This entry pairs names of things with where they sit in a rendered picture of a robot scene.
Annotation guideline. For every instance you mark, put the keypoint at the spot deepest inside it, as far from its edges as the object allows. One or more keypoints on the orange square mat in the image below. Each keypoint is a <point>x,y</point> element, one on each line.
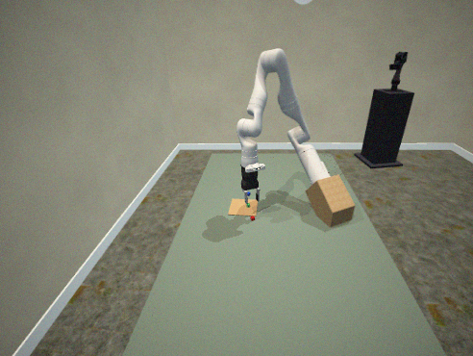
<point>239,208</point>

